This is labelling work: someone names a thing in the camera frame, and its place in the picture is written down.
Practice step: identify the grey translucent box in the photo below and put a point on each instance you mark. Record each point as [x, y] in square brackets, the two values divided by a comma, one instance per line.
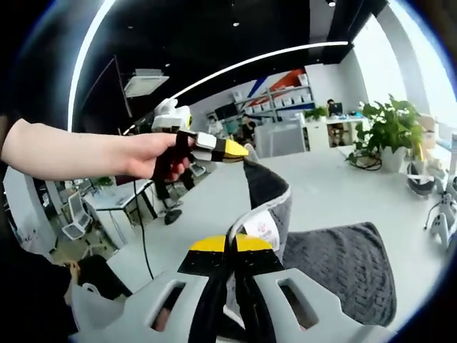
[282, 139]

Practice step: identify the large green potted plant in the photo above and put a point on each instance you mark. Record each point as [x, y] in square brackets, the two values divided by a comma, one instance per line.
[389, 125]

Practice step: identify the white game controller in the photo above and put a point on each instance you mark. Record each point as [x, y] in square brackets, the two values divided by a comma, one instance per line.
[448, 202]
[441, 225]

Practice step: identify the black round base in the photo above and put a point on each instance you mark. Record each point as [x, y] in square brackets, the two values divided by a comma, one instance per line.
[173, 217]

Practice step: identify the ceiling air conditioner unit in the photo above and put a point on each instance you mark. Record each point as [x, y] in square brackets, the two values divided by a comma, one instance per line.
[146, 84]

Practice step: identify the small green potted plant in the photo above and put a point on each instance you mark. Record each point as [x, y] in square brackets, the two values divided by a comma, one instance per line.
[316, 113]

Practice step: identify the white mesh office chair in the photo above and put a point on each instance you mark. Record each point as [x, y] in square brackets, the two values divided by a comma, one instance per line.
[76, 214]

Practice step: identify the person's left hand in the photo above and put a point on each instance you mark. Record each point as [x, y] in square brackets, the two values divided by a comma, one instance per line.
[143, 153]

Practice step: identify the straight ceiling light strip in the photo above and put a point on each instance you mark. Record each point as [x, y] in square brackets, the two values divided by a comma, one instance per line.
[257, 57]

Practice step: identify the black screen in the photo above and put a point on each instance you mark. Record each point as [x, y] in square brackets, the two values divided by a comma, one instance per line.
[225, 111]

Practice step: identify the storage shelf with white boxes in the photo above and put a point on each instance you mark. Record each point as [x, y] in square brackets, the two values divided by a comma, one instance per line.
[296, 100]

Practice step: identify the white headset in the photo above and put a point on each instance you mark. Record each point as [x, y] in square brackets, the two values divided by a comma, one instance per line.
[421, 182]

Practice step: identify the white partition panel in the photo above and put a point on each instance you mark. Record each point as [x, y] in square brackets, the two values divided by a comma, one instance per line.
[25, 207]

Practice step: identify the grey towel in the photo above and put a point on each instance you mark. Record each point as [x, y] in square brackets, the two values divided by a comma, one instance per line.
[339, 261]

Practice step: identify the long curved ceiling light strip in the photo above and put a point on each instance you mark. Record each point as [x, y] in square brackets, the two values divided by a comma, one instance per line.
[73, 84]

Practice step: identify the white side desk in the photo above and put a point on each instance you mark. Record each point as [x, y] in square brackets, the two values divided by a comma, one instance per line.
[103, 202]

